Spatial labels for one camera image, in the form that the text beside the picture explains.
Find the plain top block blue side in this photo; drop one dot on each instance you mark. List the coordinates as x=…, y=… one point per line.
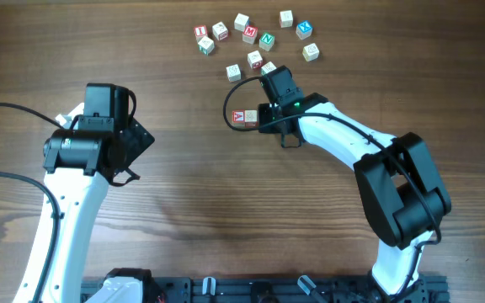
x=241, y=22

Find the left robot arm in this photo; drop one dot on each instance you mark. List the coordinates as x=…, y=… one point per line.
x=95, y=142

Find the plain wooden picture block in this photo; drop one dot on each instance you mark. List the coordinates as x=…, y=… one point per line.
x=233, y=73

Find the green-sided picture block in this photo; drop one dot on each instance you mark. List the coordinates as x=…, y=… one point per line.
x=268, y=67

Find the red M letter block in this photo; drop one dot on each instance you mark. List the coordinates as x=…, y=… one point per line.
x=249, y=34

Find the teal-sided picture block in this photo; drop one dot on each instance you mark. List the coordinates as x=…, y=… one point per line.
x=206, y=45

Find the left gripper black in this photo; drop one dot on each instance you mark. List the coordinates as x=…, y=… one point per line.
x=138, y=140

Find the plain wooden block top right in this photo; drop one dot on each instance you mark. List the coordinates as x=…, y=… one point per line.
x=286, y=19

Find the red I letter block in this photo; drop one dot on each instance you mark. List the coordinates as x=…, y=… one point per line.
x=200, y=32

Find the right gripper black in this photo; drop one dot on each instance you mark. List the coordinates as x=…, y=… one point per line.
x=263, y=112

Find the green N letter block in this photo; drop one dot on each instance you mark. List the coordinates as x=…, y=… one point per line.
x=266, y=41

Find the red O sided block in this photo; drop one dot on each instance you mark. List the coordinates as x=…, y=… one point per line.
x=255, y=60

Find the red-sided picture block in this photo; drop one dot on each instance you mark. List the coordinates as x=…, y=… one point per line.
x=220, y=31

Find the yellow-sided block right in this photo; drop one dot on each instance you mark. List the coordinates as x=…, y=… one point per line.
x=310, y=52

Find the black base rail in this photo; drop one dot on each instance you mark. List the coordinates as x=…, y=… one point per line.
x=429, y=289

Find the dark red sided block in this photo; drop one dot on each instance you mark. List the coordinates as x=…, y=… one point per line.
x=250, y=118

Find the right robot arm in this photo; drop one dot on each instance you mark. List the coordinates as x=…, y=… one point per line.
x=402, y=193

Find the blue X letter block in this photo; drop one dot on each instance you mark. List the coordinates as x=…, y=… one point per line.
x=304, y=30

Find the red A letter block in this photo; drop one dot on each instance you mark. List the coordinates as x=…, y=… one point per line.
x=238, y=118

